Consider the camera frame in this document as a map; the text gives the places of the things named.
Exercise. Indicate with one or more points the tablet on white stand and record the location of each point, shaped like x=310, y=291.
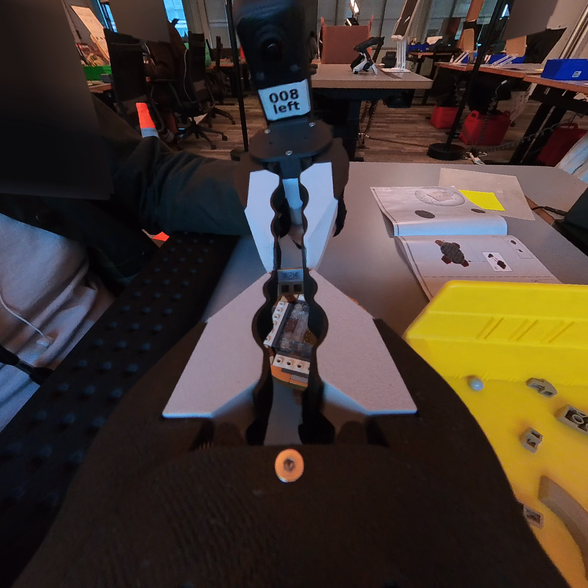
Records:
x=404, y=27

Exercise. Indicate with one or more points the black dotted mat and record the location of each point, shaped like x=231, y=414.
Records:
x=115, y=344

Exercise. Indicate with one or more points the orange reflective vest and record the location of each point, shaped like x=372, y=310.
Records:
x=147, y=119

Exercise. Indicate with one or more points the black power box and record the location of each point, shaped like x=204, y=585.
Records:
x=576, y=220

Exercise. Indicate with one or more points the open instruction booklet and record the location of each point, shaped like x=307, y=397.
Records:
x=459, y=257

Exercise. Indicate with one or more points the yellow sticky note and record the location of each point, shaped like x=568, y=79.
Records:
x=482, y=200

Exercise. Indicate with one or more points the wooden top work table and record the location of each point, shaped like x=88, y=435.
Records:
x=505, y=71

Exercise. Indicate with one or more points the yellow plastic bin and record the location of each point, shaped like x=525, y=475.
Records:
x=496, y=330

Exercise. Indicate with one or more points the black office chair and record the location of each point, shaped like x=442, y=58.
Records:
x=197, y=82

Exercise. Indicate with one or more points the grey hooded sweatshirt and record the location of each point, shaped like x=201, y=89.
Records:
x=41, y=285

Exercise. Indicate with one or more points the dark green jacket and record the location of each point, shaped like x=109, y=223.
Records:
x=92, y=229

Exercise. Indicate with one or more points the clear plastic sheet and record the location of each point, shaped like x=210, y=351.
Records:
x=505, y=183

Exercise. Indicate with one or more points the black white handheld device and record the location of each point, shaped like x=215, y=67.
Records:
x=365, y=57

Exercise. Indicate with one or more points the brown cardboard box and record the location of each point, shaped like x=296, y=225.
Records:
x=344, y=43

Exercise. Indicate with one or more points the blue plastic bin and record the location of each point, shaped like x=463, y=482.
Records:
x=565, y=69

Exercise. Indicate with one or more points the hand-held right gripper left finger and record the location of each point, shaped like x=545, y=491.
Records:
x=220, y=363

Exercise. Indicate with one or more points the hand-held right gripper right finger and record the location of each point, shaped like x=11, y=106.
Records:
x=363, y=363

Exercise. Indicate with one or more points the small grey brick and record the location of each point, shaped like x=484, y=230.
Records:
x=290, y=281

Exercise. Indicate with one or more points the round toy brick model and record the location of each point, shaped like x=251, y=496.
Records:
x=289, y=330

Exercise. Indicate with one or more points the scattered loose toy bricks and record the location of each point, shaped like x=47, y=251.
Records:
x=533, y=441

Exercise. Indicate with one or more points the black tablet on stand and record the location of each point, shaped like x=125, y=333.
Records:
x=542, y=43

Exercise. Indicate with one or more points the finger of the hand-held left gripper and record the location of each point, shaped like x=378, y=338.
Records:
x=259, y=206
x=321, y=206

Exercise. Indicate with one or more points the red container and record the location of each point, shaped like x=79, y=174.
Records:
x=560, y=144
x=444, y=117
x=484, y=128

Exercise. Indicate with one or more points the person's left hand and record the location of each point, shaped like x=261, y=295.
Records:
x=296, y=235

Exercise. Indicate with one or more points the pale top table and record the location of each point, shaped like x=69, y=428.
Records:
x=367, y=78

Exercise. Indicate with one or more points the person's left forearm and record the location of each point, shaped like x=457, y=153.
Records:
x=183, y=193

